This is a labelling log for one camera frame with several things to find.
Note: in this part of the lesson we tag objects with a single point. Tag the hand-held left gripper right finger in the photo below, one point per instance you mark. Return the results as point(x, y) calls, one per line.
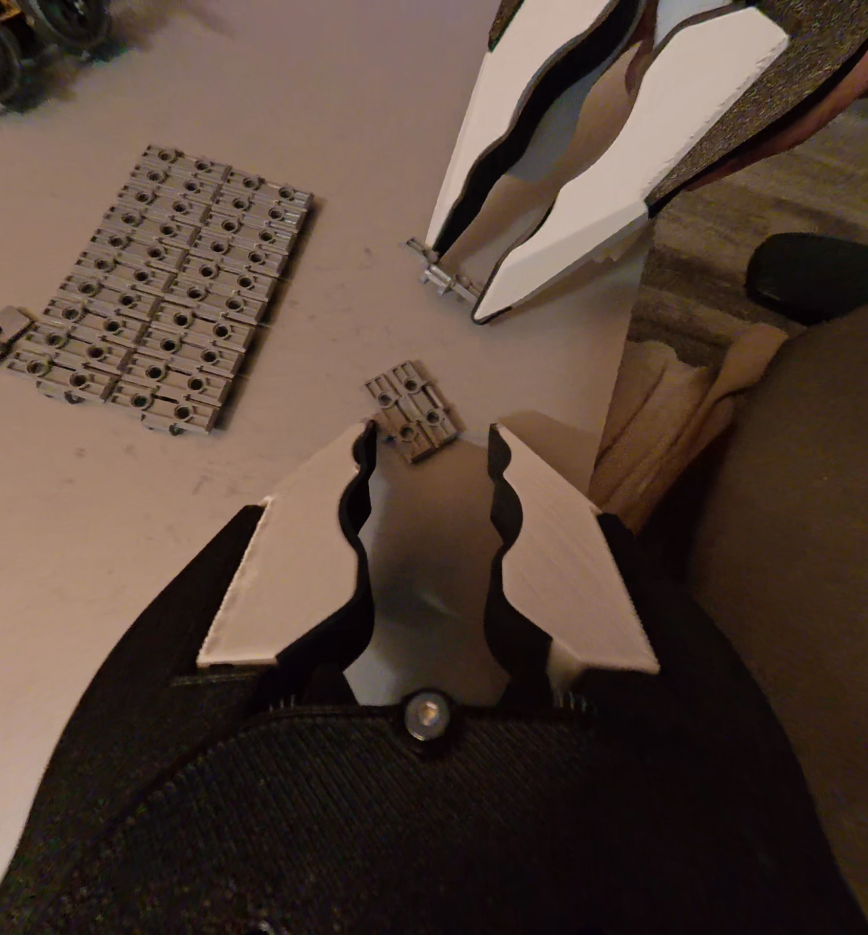
point(573, 584)

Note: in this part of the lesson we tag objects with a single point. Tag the person's right hand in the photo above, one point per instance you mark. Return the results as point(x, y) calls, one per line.
point(843, 109)

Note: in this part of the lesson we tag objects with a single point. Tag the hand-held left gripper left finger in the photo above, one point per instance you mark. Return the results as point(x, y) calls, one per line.
point(295, 570)

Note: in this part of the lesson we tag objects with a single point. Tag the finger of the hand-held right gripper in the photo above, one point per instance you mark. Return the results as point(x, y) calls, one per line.
point(492, 117)
point(624, 175)

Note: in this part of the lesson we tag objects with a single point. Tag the dark grey track link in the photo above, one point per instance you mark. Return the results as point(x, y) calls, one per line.
point(441, 270)

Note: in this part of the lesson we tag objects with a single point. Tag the yellow black brick vehicle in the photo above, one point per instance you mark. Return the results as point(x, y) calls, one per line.
point(10, 51)

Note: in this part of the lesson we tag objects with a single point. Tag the short dark grey track strip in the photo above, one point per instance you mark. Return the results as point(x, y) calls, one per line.
point(412, 420)

